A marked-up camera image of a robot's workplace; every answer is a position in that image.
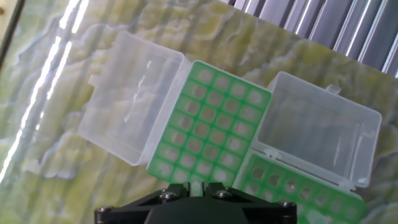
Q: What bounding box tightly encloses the green rack pipette tip box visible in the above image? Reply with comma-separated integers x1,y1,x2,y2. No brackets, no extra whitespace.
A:
233,70,383,224
77,30,273,189

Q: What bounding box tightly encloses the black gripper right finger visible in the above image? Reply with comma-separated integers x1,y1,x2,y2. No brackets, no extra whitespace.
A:
203,182,298,224

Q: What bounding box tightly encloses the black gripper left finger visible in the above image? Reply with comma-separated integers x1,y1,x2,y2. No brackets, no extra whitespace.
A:
94,182,190,224

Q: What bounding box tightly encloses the green marble pattern mat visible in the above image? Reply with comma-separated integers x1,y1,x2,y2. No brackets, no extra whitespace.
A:
0,0,398,224

